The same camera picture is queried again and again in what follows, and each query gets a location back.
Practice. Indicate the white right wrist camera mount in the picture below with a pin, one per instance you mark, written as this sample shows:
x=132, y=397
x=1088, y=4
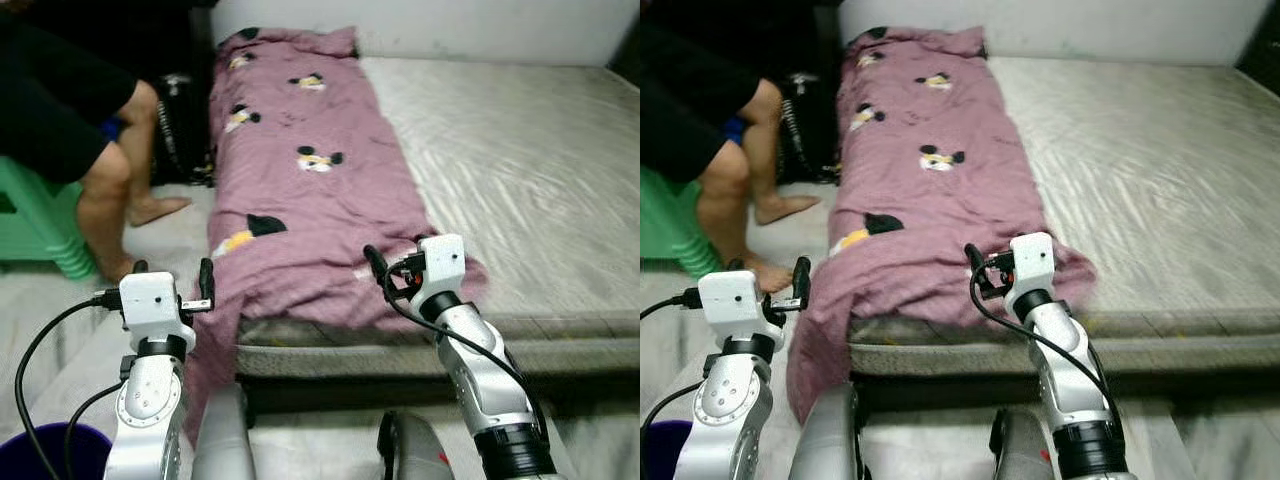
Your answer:
x=442, y=262
x=1032, y=260

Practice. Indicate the person in black shorts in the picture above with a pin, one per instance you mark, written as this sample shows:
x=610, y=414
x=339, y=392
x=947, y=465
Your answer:
x=730, y=190
x=100, y=200

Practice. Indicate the white quilted mattress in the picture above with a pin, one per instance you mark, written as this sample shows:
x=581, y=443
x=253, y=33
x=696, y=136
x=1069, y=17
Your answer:
x=520, y=170
x=1130, y=170

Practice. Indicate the pink cartoon print blanket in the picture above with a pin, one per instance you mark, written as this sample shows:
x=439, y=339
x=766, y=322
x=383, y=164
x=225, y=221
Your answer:
x=920, y=200
x=300, y=200

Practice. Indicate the green plastic stool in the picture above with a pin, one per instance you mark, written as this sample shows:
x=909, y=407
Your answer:
x=30, y=225
x=665, y=230

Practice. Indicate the silver robot leg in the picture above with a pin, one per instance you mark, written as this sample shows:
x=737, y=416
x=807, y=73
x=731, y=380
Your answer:
x=415, y=450
x=222, y=435
x=825, y=435
x=1020, y=450

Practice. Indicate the silver left robot leg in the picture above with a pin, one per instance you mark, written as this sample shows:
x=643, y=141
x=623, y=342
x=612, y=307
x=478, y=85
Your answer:
x=825, y=435
x=222, y=435

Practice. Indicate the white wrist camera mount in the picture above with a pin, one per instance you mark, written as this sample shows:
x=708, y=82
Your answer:
x=150, y=298
x=1032, y=260
x=442, y=262
x=728, y=298

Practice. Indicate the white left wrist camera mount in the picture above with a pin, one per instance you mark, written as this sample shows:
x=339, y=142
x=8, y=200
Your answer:
x=150, y=298
x=728, y=298

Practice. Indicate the dark blue bucket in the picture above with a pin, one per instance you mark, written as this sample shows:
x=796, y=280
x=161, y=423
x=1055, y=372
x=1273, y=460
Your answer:
x=40, y=455
x=660, y=455

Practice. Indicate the silver right robot leg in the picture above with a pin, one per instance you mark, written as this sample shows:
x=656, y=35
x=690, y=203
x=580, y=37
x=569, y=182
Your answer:
x=1020, y=450
x=415, y=450

